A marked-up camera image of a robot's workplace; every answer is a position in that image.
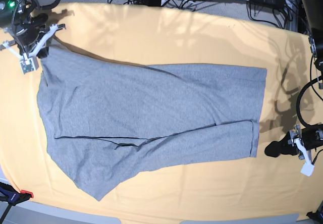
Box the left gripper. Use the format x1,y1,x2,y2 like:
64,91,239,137
264,124,315,162

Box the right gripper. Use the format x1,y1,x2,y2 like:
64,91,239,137
1,24,66,59

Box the grey t-shirt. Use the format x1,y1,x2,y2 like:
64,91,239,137
37,43,267,200

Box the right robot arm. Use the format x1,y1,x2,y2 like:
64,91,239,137
1,0,65,59

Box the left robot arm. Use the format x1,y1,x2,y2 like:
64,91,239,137
264,0,322,158

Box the black clamp right corner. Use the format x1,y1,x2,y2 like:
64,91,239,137
306,206,323,224

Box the blue red table clamp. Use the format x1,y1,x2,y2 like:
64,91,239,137
1,183,34,206

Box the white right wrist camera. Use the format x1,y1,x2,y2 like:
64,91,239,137
19,57,39,75

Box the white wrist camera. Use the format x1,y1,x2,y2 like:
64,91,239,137
19,57,39,75
300,162,314,177

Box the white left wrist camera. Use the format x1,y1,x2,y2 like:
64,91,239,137
300,162,314,177

